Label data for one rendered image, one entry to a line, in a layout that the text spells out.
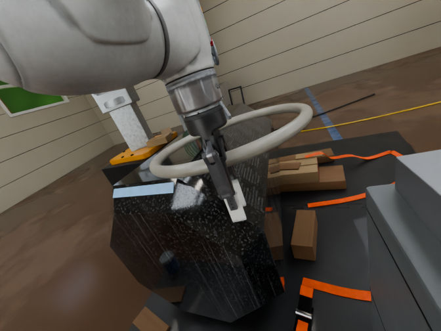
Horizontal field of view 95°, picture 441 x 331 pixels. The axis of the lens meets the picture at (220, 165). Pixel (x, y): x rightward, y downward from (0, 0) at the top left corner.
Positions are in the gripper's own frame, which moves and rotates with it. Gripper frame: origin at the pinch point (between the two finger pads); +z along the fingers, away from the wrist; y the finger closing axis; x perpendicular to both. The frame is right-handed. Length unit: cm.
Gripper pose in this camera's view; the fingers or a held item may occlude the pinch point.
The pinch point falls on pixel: (235, 201)
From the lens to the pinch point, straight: 44.7
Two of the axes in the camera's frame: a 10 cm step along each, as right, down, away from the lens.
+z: 3.3, 8.8, 3.4
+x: -9.4, 2.6, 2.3
